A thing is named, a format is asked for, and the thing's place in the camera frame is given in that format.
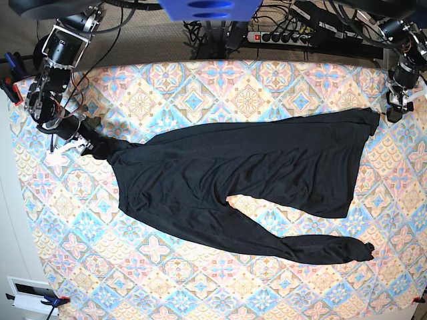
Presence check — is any blue clamp bottom left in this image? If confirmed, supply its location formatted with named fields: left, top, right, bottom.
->
left=5, top=293, right=70, bottom=319

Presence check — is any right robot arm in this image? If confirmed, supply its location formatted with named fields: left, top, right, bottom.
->
left=9, top=1, right=111, bottom=160

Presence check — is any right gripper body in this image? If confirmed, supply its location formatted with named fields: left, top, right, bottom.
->
left=37, top=115, right=100, bottom=163

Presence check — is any patterned tablecloth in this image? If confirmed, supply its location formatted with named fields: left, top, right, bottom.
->
left=4, top=61, right=426, bottom=319

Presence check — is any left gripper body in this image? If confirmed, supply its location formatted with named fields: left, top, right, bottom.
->
left=386, top=61, right=421, bottom=115

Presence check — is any aluminium frame post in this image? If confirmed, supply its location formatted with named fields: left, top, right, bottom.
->
left=380, top=49, right=400, bottom=71

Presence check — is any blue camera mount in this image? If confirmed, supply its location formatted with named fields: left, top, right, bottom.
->
left=158, top=0, right=262, bottom=22

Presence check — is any black t-shirt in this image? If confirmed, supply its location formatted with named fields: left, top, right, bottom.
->
left=106, top=108, right=380, bottom=265

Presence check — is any white floor outlet box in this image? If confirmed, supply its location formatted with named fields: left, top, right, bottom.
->
left=7, top=276, right=55, bottom=319

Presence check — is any orange clamp bottom right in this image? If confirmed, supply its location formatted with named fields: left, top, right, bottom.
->
left=412, top=297, right=426, bottom=304

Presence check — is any blue clamp top left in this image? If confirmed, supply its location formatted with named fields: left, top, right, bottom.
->
left=1, top=52, right=33, bottom=73

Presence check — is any blue clamp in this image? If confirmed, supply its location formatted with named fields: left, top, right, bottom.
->
left=1, top=52, right=33, bottom=73
left=5, top=293, right=70, bottom=319

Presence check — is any white power strip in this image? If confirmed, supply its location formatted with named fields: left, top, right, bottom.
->
left=246, top=31, right=310, bottom=46

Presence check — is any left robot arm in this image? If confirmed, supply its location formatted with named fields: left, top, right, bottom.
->
left=329, top=1, right=426, bottom=123

